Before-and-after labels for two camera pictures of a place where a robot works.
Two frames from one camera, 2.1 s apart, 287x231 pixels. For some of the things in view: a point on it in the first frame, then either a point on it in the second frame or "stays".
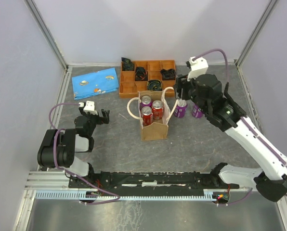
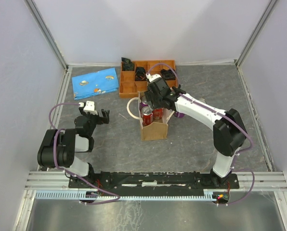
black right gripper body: [200, 101] to [150, 96]
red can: [157, 107] stays
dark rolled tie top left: [127, 65] stays
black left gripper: [101, 120] stays
